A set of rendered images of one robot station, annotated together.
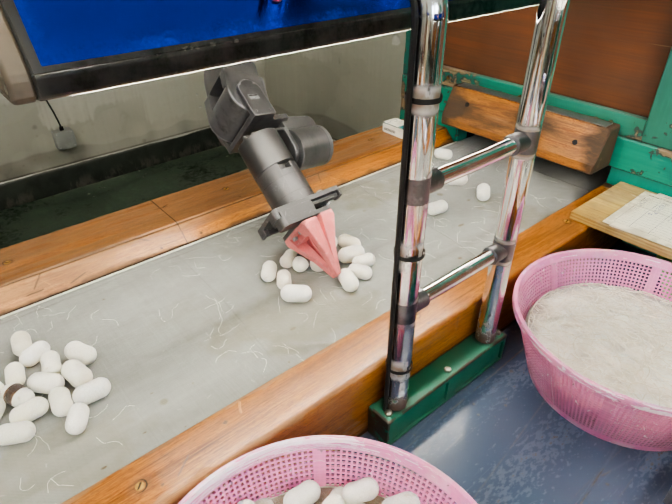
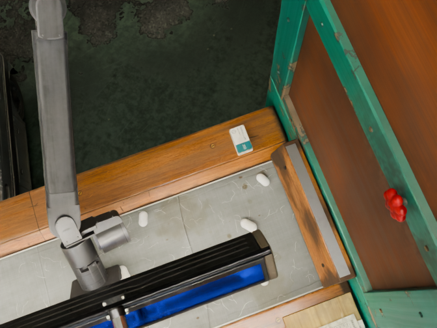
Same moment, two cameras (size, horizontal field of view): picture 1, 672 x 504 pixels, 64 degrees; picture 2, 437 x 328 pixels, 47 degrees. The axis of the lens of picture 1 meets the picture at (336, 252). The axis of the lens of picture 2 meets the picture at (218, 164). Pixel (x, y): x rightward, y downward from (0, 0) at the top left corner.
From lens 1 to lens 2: 100 cm
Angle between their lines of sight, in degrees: 43
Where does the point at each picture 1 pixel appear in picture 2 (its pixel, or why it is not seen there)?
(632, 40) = (374, 256)
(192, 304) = (34, 304)
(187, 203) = not seen: hidden behind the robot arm
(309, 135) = (110, 241)
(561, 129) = (320, 250)
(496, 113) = (296, 195)
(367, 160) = (195, 177)
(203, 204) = not seen: hidden behind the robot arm
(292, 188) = (86, 284)
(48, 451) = not seen: outside the picture
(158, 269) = (24, 263)
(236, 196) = (83, 207)
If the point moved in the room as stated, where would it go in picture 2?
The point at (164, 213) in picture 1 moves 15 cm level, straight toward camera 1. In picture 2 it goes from (34, 214) to (26, 284)
